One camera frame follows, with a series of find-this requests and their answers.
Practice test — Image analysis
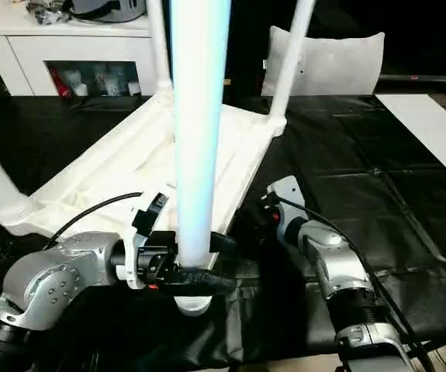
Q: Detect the black work mat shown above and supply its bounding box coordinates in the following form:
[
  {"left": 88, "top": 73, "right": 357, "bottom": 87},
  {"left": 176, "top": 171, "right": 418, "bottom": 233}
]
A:
[{"left": 0, "top": 91, "right": 446, "bottom": 367}]

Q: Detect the dark clutter pile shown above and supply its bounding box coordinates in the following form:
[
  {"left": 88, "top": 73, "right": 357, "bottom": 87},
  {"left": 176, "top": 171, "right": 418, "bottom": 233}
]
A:
[{"left": 28, "top": 0, "right": 72, "bottom": 26}]

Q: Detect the grey cushion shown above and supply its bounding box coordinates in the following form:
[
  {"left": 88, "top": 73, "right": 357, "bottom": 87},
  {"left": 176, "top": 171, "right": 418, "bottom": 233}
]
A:
[{"left": 260, "top": 25, "right": 385, "bottom": 97}]

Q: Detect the grey round helmet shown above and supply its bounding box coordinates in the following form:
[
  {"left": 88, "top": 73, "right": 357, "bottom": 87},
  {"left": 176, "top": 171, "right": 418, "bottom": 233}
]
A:
[{"left": 69, "top": 0, "right": 148, "bottom": 23}]

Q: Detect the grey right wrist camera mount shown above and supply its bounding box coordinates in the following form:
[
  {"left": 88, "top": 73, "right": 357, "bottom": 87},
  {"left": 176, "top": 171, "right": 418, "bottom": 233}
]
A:
[{"left": 267, "top": 174, "right": 307, "bottom": 241}]

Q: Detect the white plastic table top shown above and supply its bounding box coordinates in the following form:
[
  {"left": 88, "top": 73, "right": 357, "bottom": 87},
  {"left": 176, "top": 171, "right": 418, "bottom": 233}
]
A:
[{"left": 0, "top": 88, "right": 288, "bottom": 318}]

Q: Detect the white board on right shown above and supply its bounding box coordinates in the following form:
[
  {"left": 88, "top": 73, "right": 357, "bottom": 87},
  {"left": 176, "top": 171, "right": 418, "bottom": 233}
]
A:
[{"left": 375, "top": 92, "right": 446, "bottom": 195}]

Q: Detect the white glass-door cabinet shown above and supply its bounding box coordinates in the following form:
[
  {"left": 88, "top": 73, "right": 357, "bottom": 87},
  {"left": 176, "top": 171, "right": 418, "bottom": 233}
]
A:
[{"left": 0, "top": 0, "right": 171, "bottom": 97}]

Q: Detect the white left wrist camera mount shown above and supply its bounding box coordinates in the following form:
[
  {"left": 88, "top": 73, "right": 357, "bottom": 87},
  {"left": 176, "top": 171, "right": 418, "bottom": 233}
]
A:
[{"left": 116, "top": 191, "right": 169, "bottom": 291}]

